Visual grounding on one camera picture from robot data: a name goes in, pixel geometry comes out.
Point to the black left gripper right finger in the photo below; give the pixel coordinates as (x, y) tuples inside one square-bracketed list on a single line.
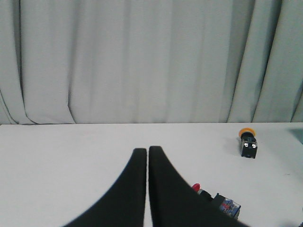
[(174, 203)]

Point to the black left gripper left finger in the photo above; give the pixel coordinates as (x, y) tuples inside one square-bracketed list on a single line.
[(123, 205)]

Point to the light blue plastic box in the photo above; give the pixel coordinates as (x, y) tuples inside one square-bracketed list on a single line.
[(297, 133)]

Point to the red push button left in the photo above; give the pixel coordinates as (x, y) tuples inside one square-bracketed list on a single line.
[(225, 205)]

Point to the yellow push button far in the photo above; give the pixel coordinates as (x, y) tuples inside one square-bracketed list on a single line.
[(249, 143)]

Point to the grey curtain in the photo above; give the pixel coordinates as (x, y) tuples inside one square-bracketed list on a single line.
[(151, 61)]

